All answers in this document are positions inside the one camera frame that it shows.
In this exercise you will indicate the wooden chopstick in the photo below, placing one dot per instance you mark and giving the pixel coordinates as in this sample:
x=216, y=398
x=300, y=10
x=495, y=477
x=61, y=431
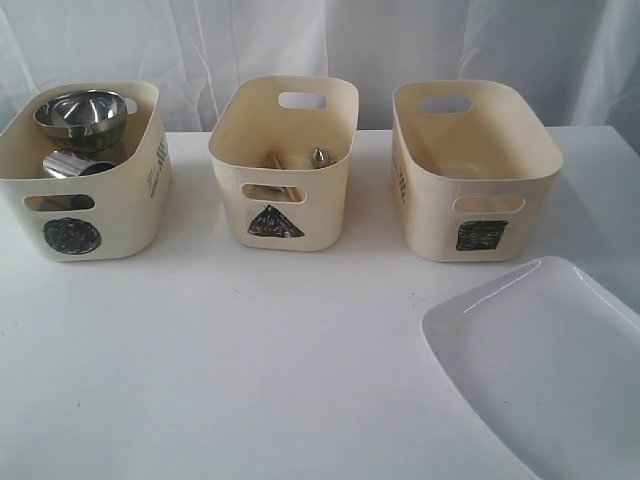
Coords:
x=292, y=193

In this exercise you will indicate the steel spoon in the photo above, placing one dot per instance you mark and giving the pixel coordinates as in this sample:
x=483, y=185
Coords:
x=320, y=158

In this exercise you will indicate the white square ceramic plate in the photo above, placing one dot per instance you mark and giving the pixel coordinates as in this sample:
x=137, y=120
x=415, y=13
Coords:
x=548, y=359

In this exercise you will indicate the large steel bowl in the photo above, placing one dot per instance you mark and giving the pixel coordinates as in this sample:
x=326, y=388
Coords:
x=88, y=120

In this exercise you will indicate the steel cup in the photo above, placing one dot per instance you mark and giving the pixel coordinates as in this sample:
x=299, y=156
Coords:
x=62, y=164

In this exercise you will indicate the cream bin triangle mark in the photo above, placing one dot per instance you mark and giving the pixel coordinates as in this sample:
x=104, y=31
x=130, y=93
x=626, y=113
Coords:
x=291, y=115

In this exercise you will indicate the cream bin square mark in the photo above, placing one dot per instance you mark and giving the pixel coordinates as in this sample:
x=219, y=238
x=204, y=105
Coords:
x=472, y=165

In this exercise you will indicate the cream bin circle mark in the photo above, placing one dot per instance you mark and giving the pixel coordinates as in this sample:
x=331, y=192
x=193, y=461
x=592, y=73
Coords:
x=107, y=215

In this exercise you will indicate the white curtain backdrop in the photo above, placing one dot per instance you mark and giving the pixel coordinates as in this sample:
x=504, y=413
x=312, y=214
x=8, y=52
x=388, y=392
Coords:
x=575, y=62

